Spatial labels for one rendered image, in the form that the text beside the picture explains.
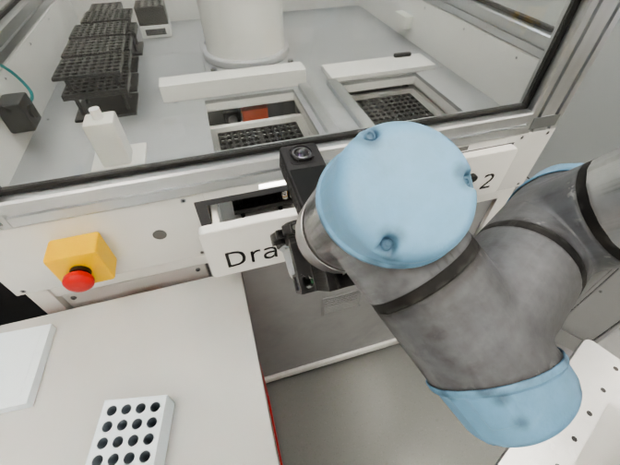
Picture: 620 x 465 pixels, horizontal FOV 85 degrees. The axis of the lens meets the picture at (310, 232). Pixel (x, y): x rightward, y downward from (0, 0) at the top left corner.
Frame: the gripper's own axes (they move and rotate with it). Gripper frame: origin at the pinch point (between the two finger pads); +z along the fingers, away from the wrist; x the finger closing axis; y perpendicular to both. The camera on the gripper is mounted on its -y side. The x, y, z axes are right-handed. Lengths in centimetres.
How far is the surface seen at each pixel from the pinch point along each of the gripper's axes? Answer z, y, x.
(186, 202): 5.0, -10.2, -15.5
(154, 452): -1.2, 22.2, -24.5
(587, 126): 79, -30, 162
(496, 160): 5.9, -7.2, 41.9
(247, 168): 1.0, -12.6, -5.2
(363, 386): 77, 50, 22
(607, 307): 46, 39, 101
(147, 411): 1.8, 17.9, -25.5
